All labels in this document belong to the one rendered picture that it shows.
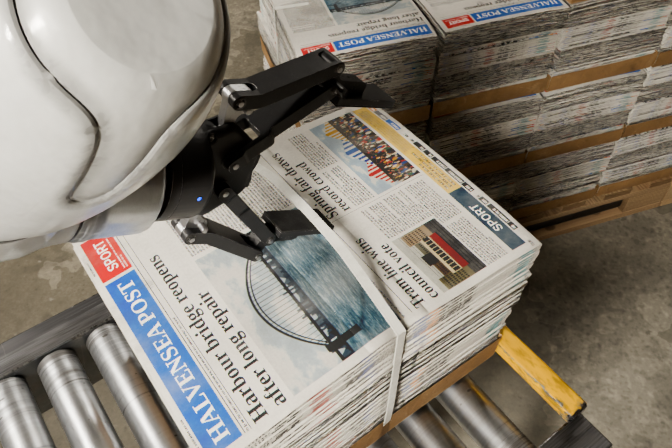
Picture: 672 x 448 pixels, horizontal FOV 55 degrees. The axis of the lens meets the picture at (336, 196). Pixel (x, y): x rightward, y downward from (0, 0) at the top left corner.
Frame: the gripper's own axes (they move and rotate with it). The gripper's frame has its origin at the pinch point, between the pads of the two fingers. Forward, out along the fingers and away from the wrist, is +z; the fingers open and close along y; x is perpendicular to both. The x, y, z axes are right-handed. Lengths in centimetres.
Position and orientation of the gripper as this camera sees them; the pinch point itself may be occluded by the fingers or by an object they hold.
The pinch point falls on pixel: (344, 160)
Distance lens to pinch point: 59.2
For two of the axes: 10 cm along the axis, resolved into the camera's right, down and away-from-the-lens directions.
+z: 7.1, -0.7, 7.0
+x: 5.9, 6.0, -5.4
